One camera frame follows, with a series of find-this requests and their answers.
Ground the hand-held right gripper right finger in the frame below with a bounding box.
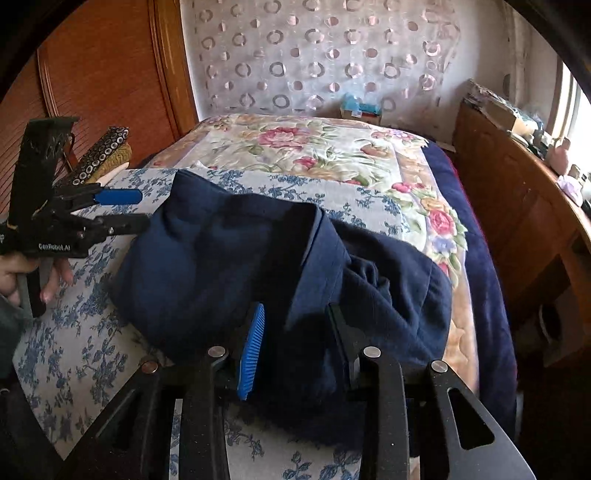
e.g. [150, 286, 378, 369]
[327, 305, 537, 480]

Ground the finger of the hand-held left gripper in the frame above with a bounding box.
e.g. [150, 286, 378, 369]
[76, 213, 152, 238]
[55, 184, 144, 213]

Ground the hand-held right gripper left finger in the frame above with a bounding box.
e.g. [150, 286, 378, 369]
[60, 302, 267, 480]

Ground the navy printed t-shirt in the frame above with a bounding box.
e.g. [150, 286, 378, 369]
[108, 168, 453, 450]

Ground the person's left hand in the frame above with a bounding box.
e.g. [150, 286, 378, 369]
[0, 255, 75, 305]

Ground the mustard folded blanket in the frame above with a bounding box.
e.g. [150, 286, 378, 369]
[92, 143, 134, 181]

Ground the dark patterned pillow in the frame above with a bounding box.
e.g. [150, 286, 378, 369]
[69, 127, 131, 185]

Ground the brown wooden wardrobe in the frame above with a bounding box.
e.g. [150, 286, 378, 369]
[0, 0, 199, 217]

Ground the blue floral bed sheet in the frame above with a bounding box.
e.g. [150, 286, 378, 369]
[14, 166, 416, 480]

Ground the navy blanket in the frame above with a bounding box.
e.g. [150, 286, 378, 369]
[422, 141, 518, 435]

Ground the dark trash bin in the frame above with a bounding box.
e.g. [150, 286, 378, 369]
[538, 302, 568, 356]

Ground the wooden sideboard cabinet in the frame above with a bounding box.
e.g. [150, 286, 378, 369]
[452, 102, 591, 333]

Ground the sheer curtain with circles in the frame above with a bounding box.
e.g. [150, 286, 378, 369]
[179, 0, 462, 130]

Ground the flat cardboard box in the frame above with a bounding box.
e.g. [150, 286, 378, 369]
[480, 99, 518, 130]

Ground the lilac cloth bundle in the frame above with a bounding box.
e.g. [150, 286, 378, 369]
[556, 178, 585, 201]

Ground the stack of folded cloths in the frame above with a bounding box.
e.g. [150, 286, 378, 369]
[464, 78, 495, 109]

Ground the pink bottle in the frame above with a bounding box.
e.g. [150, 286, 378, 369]
[551, 137, 573, 174]

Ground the window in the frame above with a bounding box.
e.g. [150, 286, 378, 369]
[551, 60, 591, 153]

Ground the white window curtain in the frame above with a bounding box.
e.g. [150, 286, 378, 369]
[501, 9, 536, 116]

